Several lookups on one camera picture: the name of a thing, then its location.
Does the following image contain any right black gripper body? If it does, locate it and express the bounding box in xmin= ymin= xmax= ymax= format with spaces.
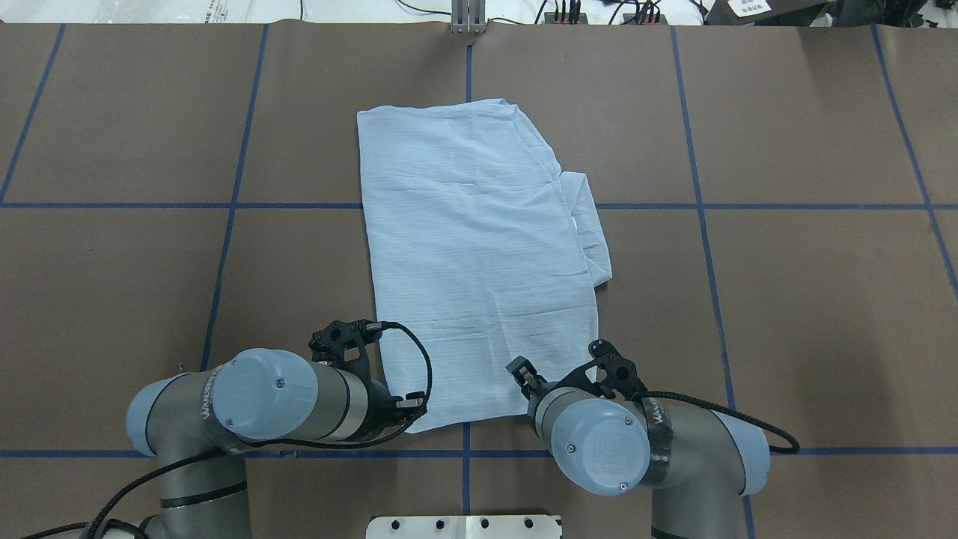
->
xmin=525 ymin=383 xmax=558 ymax=414

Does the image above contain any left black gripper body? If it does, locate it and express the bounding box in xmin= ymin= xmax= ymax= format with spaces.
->
xmin=365 ymin=381 xmax=401 ymax=438

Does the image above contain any light blue striped shirt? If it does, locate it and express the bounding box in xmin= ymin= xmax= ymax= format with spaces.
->
xmin=356 ymin=99 xmax=612 ymax=433

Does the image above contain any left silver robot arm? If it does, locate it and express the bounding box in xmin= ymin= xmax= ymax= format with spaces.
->
xmin=126 ymin=348 xmax=430 ymax=538

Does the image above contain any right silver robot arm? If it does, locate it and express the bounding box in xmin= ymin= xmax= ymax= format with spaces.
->
xmin=506 ymin=350 xmax=771 ymax=538

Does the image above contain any clear plastic bag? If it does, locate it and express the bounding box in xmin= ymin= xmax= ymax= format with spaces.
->
xmin=72 ymin=1 xmax=259 ymax=24

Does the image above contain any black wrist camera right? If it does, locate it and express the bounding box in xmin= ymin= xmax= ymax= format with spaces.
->
xmin=562 ymin=340 xmax=649 ymax=401

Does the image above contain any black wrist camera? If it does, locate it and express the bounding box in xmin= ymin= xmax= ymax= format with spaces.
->
xmin=308 ymin=320 xmax=385 ymax=378
xmin=562 ymin=340 xmax=649 ymax=401

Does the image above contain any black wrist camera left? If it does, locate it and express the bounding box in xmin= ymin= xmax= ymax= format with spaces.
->
xmin=308 ymin=320 xmax=385 ymax=378

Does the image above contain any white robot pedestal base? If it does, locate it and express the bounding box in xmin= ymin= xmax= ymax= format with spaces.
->
xmin=365 ymin=514 xmax=564 ymax=538

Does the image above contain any aluminium frame post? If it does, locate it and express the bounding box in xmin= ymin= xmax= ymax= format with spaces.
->
xmin=451 ymin=0 xmax=488 ymax=35

